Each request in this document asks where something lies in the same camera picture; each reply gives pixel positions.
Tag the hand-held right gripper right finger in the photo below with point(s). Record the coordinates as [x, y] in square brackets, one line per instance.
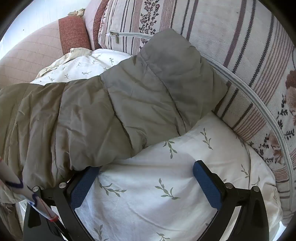
[208, 185]

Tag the white strip with blue marks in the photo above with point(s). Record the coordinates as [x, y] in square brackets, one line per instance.
[13, 183]

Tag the white leaf-print bed sheet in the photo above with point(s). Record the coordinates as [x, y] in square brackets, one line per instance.
[150, 190]

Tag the cream crumpled cloth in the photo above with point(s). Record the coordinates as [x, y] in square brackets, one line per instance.
[77, 12]

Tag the pink bolster with red bands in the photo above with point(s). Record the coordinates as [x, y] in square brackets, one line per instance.
[34, 46]

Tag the striped floral pillow with zipper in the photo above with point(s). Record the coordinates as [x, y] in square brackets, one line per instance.
[231, 34]

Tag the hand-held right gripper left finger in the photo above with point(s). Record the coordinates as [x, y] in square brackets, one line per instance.
[81, 187]

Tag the grey-olive hooded puffer jacket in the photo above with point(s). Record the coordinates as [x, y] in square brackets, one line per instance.
[115, 97]

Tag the pink pillow with red edge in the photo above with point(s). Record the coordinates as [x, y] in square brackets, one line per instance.
[92, 20]

